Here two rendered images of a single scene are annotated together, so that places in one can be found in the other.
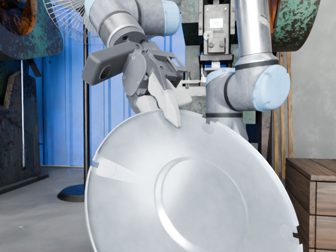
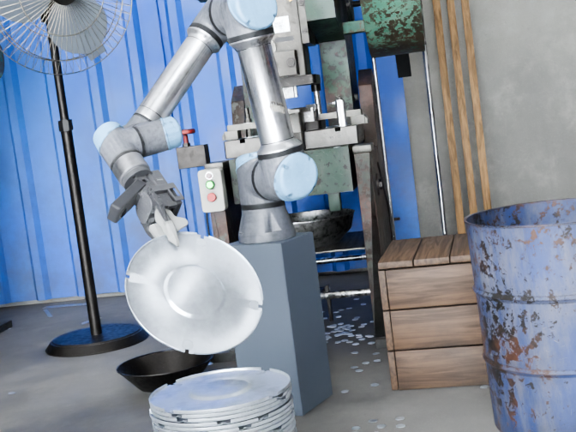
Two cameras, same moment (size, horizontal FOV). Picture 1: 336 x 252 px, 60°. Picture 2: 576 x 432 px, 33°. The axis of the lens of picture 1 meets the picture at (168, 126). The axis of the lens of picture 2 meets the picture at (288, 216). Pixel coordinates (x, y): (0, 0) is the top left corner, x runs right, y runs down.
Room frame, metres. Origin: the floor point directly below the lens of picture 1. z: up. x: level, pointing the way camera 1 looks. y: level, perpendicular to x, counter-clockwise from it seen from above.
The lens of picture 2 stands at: (-1.59, -0.29, 0.76)
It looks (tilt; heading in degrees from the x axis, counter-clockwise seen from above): 6 degrees down; 1
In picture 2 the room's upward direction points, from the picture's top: 7 degrees counter-clockwise
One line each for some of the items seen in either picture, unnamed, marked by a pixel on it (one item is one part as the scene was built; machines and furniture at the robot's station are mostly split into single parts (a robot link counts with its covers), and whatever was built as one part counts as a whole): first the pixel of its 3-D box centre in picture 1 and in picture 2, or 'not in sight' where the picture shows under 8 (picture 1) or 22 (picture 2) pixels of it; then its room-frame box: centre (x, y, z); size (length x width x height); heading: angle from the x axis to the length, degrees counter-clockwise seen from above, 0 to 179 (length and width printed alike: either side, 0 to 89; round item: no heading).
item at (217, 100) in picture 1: (225, 91); (261, 176); (0.92, -0.18, 0.62); 0.13 x 0.12 x 0.14; 32
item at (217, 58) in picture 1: (215, 62); (290, 86); (1.75, -0.29, 0.86); 0.20 x 0.16 x 0.05; 82
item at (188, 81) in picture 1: (187, 80); (245, 123); (1.77, -0.12, 0.76); 0.17 x 0.06 x 0.10; 82
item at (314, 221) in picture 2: not in sight; (308, 230); (1.75, -0.29, 0.36); 0.34 x 0.34 x 0.10
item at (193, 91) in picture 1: (215, 93); (296, 140); (1.75, -0.29, 0.68); 0.45 x 0.30 x 0.06; 82
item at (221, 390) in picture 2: not in sight; (219, 389); (0.33, -0.07, 0.23); 0.29 x 0.29 x 0.01
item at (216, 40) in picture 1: (216, 30); (281, 33); (1.71, -0.28, 1.04); 0.17 x 0.15 x 0.30; 172
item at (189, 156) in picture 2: not in sight; (195, 171); (1.56, 0.05, 0.62); 0.10 x 0.06 x 0.20; 82
